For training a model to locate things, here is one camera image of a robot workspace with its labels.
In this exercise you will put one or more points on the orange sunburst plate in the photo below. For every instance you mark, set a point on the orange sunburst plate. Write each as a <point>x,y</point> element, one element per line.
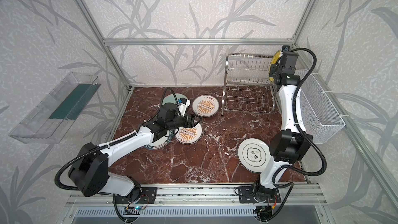
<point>189,136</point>
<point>205,106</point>

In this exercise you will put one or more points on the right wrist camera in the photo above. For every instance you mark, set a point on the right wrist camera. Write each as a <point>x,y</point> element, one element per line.
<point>285,48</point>

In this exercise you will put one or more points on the aluminium cage frame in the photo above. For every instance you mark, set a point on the aluminium cage frame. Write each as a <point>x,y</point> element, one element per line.
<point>380,172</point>

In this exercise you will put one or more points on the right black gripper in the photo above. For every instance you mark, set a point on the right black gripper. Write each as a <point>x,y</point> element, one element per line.
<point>280,61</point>

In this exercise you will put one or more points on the clear plastic wall tray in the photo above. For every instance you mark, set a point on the clear plastic wall tray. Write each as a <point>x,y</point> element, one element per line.
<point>52,118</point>

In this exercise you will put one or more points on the steel two-tier dish rack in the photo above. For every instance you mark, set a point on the steel two-tier dish rack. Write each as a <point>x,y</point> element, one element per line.
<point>247,87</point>

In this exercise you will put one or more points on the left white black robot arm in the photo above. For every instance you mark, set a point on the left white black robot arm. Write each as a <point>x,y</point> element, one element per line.
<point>91,173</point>

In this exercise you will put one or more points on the green rimmed Chinese text plate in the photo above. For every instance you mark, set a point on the green rimmed Chinese text plate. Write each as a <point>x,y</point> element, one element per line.
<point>160,143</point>

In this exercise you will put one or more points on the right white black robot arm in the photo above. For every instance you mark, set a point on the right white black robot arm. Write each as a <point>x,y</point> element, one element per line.
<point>288,146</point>

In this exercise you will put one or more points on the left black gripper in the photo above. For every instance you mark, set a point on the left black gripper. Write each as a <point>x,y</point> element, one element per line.
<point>189,121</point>

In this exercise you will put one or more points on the yellow grid plate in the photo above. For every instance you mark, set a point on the yellow grid plate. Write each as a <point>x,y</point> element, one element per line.
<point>274,69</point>

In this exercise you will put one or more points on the mint green flower plate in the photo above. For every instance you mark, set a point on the mint green flower plate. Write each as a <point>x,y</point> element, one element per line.
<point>170,99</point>

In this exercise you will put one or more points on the white wire mesh basket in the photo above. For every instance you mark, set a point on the white wire mesh basket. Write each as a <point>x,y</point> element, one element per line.
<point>321,118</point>

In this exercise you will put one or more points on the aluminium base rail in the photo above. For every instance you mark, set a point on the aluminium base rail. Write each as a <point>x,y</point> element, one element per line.
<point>226,194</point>

